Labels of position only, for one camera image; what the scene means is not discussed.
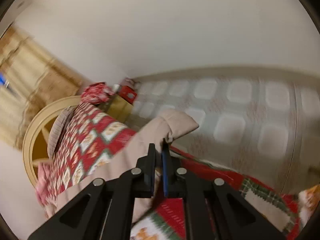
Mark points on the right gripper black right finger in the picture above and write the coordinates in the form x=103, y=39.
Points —
x=212, y=209

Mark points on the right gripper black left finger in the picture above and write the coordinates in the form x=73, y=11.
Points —
x=103, y=209

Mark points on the beige quilted puffer jacket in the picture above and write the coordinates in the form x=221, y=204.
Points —
x=95, y=145

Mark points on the red patchwork bear bedspread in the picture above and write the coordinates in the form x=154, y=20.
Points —
x=288, y=213

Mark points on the cream arched wooden headboard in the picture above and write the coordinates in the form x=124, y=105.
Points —
x=35, y=142

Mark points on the striped pillow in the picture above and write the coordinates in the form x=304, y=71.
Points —
x=58, y=130

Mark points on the red floral cloth bundle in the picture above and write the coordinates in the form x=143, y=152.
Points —
x=97, y=93

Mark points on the red box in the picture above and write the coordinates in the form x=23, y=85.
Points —
x=127, y=90

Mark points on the right beige patterned curtain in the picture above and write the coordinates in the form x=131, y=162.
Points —
x=35, y=78

